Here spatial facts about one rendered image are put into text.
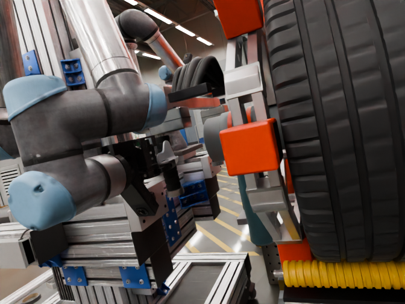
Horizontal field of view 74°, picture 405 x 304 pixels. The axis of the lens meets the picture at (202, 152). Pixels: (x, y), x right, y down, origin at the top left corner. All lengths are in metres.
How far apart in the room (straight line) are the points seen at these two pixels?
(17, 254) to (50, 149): 0.47
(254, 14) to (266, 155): 0.29
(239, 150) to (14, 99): 0.30
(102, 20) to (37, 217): 0.32
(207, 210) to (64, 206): 0.84
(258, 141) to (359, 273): 0.41
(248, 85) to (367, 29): 0.18
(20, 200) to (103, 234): 0.40
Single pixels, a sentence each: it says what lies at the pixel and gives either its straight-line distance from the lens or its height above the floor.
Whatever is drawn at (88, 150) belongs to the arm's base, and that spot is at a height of 0.90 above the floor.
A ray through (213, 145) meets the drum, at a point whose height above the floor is 0.84.
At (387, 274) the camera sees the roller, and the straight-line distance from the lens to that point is 0.70.
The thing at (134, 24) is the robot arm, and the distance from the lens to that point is 1.30.
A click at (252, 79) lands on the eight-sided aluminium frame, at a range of 0.47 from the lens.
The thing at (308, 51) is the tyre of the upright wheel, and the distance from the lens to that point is 0.44.
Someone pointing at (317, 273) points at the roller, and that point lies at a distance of 0.70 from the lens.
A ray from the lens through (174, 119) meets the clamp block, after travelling 0.61.
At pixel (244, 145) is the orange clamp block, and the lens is 0.39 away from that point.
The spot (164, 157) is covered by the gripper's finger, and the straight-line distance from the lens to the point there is 0.59.
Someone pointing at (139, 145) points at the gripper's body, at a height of 0.89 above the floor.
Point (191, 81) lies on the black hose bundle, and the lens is 0.58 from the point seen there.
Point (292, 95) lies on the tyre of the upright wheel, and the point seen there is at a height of 0.91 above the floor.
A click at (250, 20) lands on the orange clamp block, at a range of 0.57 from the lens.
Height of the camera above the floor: 0.90
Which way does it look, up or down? 5 degrees down
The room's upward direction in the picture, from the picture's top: 13 degrees counter-clockwise
